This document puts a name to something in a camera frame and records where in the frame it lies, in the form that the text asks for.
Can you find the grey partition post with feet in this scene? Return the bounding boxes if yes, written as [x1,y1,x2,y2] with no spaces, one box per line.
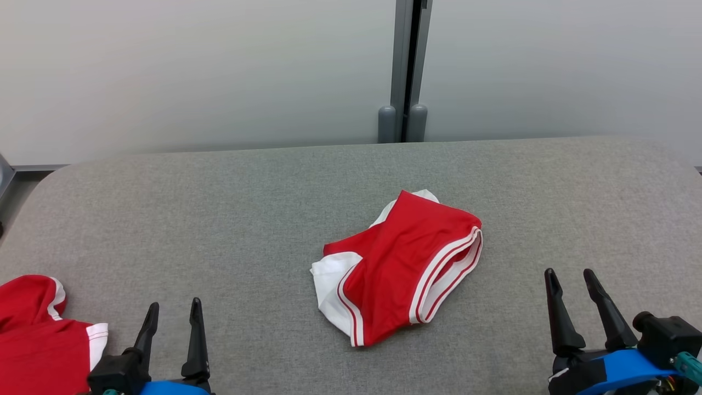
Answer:
[377,0,434,144]

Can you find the blue-banded left gripper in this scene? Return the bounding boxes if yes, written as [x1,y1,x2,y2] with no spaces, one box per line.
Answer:
[134,298,216,395]

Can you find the red white-trimmed lettered jersey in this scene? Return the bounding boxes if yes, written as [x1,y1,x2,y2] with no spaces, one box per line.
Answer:
[310,189,484,348]

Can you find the red garment with white cuff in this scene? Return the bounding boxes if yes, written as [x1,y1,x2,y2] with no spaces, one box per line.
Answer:
[0,274,109,395]

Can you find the blue-banded right gripper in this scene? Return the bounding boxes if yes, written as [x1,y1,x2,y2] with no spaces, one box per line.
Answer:
[544,268,681,395]

